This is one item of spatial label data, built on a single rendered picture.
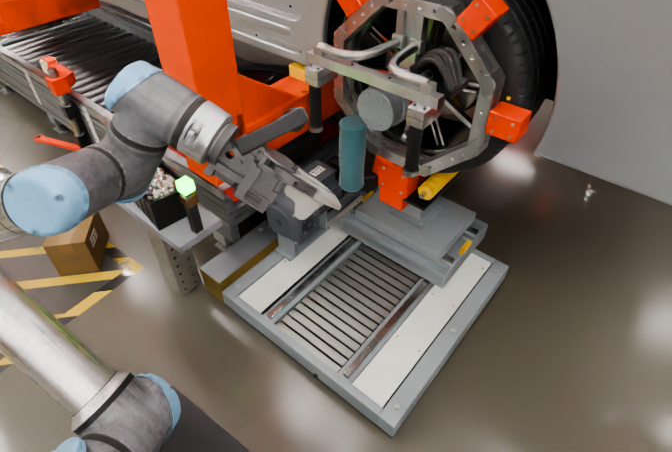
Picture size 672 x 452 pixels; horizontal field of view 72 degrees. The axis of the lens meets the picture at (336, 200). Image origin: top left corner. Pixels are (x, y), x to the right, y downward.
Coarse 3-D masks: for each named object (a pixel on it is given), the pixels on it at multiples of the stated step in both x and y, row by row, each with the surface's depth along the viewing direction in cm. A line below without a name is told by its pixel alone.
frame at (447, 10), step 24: (384, 0) 127; (408, 0) 123; (432, 0) 120; (456, 0) 120; (360, 24) 137; (456, 24) 118; (480, 48) 121; (480, 72) 122; (336, 96) 159; (480, 96) 124; (480, 120) 128; (384, 144) 161; (480, 144) 132; (432, 168) 149
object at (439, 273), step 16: (352, 208) 202; (352, 224) 195; (368, 224) 197; (480, 224) 197; (368, 240) 194; (384, 240) 191; (464, 240) 191; (480, 240) 196; (400, 256) 185; (416, 256) 184; (448, 256) 179; (464, 256) 185; (416, 272) 184; (432, 272) 177; (448, 272) 175
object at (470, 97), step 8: (432, 24) 144; (448, 32) 142; (448, 40) 144; (456, 48) 143; (464, 64) 144; (464, 72) 146; (472, 72) 144; (456, 96) 152; (464, 96) 150; (472, 96) 148; (464, 104) 152; (448, 112) 157
